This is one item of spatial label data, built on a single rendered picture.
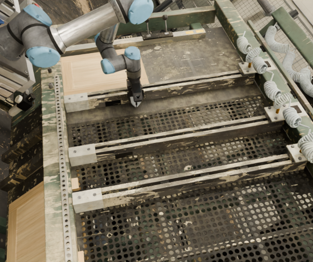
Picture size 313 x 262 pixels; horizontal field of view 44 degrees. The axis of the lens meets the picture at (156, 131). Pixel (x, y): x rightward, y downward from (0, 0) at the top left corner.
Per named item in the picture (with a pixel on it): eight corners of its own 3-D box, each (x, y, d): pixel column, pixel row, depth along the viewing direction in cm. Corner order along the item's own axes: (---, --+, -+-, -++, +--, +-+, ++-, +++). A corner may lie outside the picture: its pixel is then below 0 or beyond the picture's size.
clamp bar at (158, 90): (65, 102, 213) (57, 68, 195) (265, 72, 230) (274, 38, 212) (66, 115, 206) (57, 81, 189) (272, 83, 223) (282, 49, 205)
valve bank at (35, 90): (-4, 59, 238) (22, 35, 230) (15, 71, 248) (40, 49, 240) (-10, 114, 205) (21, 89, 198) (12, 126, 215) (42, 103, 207)
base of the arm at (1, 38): (-9, 50, 154) (8, 35, 151) (-13, 25, 161) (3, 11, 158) (21, 66, 166) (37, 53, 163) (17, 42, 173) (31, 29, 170)
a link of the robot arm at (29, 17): (27, 27, 168) (49, 8, 164) (36, 50, 163) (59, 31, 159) (5, 15, 157) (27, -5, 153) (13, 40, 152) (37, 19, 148)
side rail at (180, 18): (60, 38, 265) (57, 24, 257) (211, 18, 281) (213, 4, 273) (61, 43, 262) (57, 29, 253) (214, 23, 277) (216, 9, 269)
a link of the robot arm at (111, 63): (97, 61, 189) (118, 55, 192) (105, 78, 185) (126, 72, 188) (96, 51, 182) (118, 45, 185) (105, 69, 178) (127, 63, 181)
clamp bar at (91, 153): (70, 154, 189) (61, 120, 171) (293, 116, 205) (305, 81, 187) (71, 170, 182) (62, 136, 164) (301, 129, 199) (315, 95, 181)
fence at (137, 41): (60, 52, 245) (59, 47, 242) (203, 33, 258) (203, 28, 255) (61, 56, 241) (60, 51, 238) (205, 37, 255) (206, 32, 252)
